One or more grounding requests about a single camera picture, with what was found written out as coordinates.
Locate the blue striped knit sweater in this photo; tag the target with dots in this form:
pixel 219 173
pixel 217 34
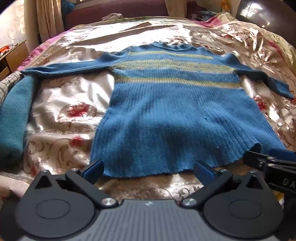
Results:
pixel 171 111

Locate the teal fleece cloth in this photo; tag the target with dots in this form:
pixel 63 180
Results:
pixel 14 120

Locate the floral satin bedspread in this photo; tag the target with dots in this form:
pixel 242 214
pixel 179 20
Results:
pixel 67 129

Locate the beige curtain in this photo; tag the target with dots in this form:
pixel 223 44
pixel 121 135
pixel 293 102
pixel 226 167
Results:
pixel 49 18

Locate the yellow toy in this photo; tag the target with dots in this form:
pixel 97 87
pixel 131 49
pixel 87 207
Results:
pixel 225 4

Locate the wooden nightstand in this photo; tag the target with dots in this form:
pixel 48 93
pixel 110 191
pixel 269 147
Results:
pixel 13 58

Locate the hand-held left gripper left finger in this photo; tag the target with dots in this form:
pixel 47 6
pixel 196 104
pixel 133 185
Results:
pixel 94 168

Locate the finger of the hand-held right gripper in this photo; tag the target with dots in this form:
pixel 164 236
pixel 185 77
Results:
pixel 256 158

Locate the maroon headboard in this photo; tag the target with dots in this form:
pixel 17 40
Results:
pixel 129 9

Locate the small white cloth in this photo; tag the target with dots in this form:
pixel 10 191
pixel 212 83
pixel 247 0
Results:
pixel 112 16

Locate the dark glossy cabinet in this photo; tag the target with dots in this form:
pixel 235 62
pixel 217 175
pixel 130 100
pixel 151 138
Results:
pixel 259 11

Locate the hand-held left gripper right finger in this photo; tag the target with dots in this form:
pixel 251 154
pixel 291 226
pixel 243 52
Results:
pixel 204 171

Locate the pile of dark clutter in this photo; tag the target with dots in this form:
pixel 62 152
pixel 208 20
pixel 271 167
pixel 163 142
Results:
pixel 202 14

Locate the orange tool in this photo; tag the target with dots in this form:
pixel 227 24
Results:
pixel 5 49

